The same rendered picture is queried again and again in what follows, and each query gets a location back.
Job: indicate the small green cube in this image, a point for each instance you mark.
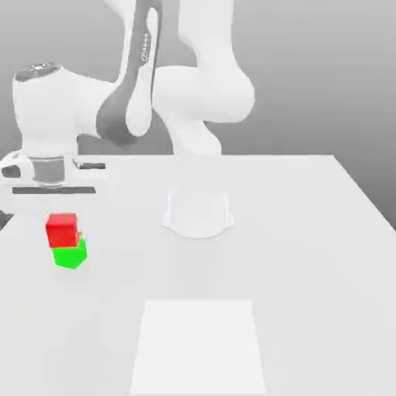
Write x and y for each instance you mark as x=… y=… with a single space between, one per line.
x=69 y=256

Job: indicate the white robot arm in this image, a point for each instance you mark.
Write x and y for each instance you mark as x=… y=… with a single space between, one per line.
x=198 y=92

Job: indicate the small red cube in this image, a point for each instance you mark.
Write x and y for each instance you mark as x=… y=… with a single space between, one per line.
x=62 y=230

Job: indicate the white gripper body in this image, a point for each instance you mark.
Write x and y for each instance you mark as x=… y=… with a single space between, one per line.
x=54 y=190

